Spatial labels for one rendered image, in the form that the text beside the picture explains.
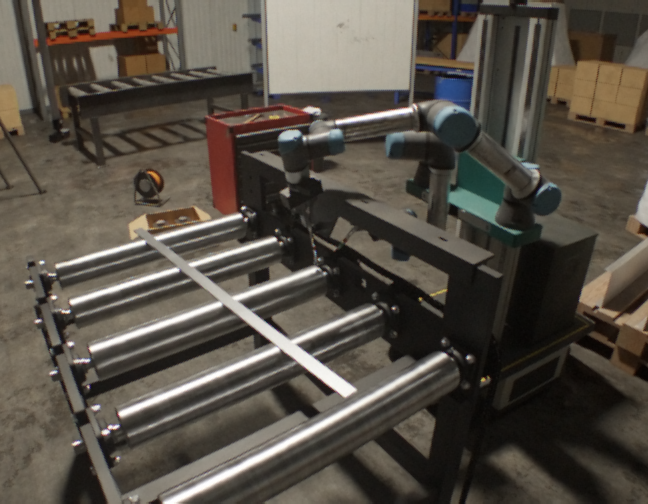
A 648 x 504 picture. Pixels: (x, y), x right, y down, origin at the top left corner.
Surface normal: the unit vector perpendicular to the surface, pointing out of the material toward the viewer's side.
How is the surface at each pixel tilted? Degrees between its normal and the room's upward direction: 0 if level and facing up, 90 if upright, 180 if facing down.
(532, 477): 0
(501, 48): 90
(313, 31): 90
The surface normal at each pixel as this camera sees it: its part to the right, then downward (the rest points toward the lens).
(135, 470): 0.00, -0.89
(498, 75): -0.87, 0.22
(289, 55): 0.20, 0.45
